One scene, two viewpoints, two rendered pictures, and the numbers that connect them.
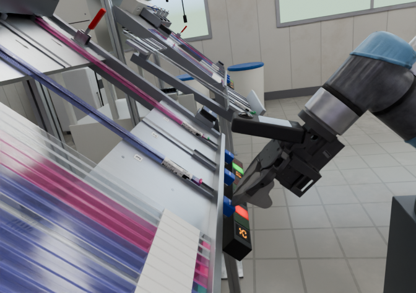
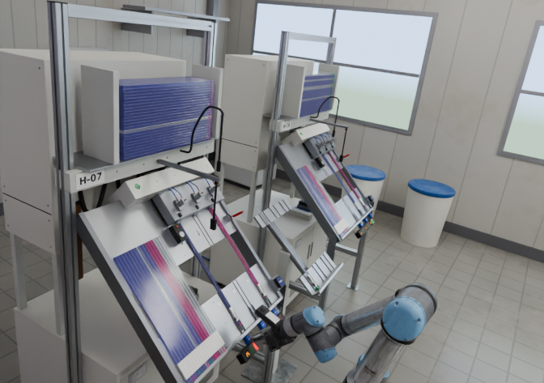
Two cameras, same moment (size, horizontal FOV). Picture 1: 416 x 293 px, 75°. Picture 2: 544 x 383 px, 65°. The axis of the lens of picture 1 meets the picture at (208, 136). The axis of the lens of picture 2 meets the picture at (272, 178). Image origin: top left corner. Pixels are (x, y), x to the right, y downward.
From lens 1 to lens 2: 1.37 m
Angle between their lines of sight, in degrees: 19
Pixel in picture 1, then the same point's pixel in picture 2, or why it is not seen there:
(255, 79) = (434, 210)
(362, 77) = (299, 321)
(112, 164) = (207, 305)
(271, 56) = (477, 184)
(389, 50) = (308, 317)
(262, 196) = (259, 343)
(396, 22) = not seen: outside the picture
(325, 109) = (286, 325)
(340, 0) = not seen: outside the picture
